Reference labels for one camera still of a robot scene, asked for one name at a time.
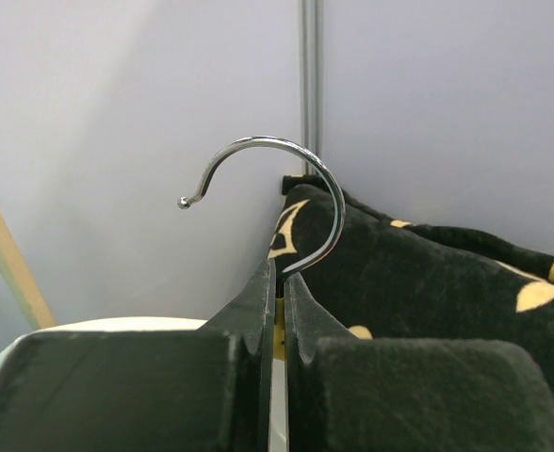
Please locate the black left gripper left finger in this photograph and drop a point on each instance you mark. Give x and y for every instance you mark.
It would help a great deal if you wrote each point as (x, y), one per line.
(206, 389)

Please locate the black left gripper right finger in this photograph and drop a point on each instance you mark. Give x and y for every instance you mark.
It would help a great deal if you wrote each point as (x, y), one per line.
(350, 394)

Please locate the black floral blanket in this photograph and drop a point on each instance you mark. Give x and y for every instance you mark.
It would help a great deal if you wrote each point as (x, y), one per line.
(403, 280)

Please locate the wooden clothes rack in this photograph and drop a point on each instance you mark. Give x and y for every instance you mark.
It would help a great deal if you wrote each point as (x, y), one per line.
(21, 282)

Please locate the metal corner post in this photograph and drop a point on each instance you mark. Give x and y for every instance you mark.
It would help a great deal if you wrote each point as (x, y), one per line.
(311, 74)

